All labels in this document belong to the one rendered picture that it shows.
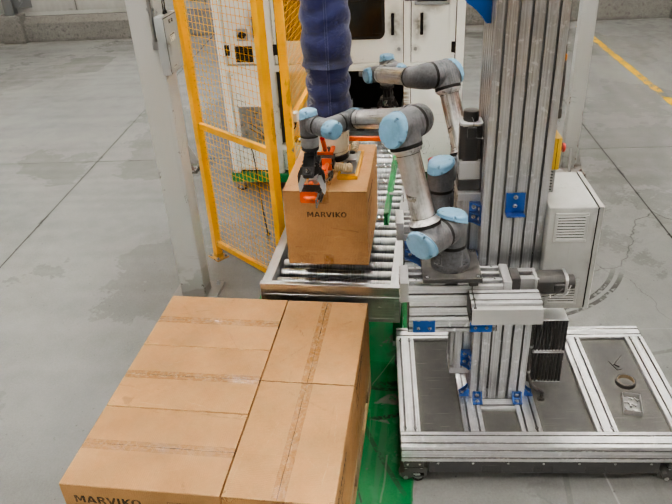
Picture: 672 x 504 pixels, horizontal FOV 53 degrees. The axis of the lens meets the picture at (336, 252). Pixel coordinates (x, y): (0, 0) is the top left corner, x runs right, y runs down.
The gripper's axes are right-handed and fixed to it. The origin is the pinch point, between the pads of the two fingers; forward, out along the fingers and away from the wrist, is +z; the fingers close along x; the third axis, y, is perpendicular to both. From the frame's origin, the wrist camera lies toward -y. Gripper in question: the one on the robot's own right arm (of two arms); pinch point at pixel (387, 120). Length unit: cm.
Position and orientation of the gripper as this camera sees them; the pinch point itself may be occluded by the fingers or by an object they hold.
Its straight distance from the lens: 361.0
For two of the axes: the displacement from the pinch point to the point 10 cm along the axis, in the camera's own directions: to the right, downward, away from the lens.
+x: 9.9, 0.2, -1.4
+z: 0.5, 8.6, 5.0
